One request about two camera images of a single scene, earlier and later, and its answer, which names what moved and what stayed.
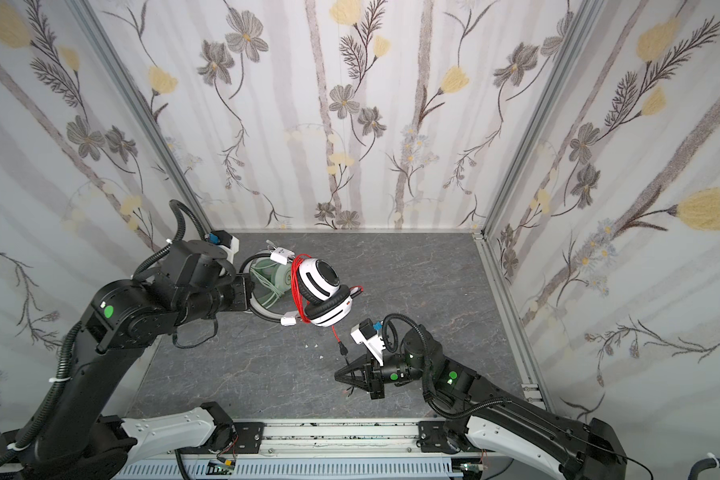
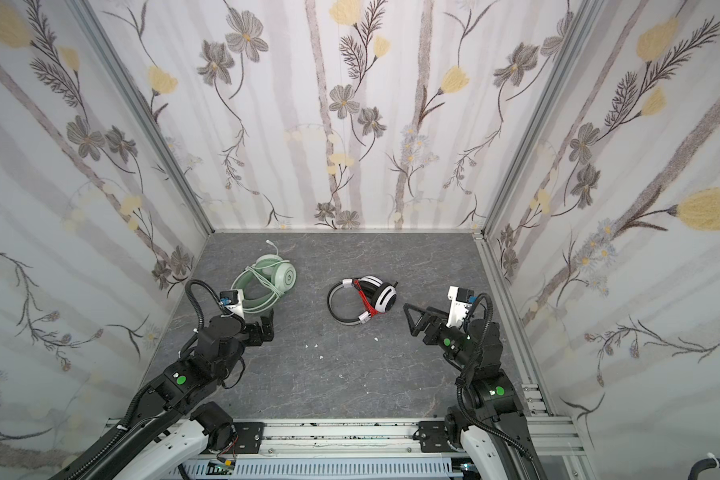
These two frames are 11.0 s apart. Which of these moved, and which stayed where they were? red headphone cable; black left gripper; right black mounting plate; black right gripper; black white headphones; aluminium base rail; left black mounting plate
Moved: black white headphones; black right gripper; black left gripper; red headphone cable
Stayed: left black mounting plate; right black mounting plate; aluminium base rail
